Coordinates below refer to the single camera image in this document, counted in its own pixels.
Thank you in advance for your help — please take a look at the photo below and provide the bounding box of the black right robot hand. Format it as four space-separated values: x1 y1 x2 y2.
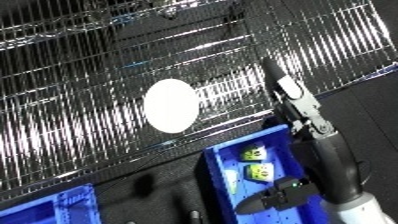
234 59 365 215

